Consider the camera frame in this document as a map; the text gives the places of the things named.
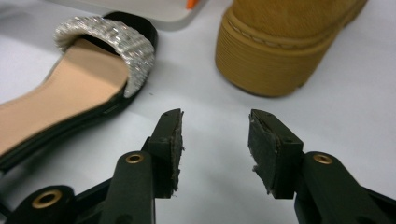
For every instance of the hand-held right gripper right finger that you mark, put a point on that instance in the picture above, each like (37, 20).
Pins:
(280, 155)

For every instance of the white shoe rack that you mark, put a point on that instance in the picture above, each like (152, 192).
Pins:
(155, 12)

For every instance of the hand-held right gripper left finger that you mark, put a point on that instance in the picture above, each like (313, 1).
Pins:
(162, 146)

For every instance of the tan suede boot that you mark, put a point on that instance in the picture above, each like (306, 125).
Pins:
(274, 62)

